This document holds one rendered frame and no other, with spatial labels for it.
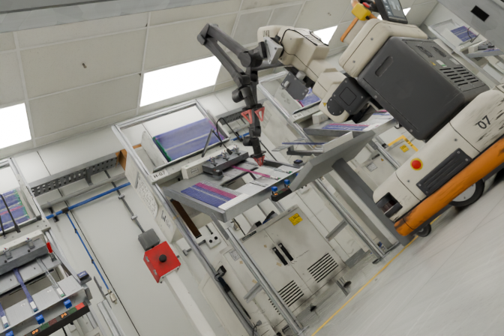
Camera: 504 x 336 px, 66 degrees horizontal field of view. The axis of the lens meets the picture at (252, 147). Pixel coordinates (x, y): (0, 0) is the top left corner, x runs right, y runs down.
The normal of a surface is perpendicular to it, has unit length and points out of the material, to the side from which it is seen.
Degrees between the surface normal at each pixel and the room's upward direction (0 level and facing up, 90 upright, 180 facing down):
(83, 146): 90
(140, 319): 90
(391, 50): 90
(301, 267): 90
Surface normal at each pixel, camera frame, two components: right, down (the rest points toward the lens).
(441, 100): -0.65, 0.18
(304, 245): 0.30, -0.61
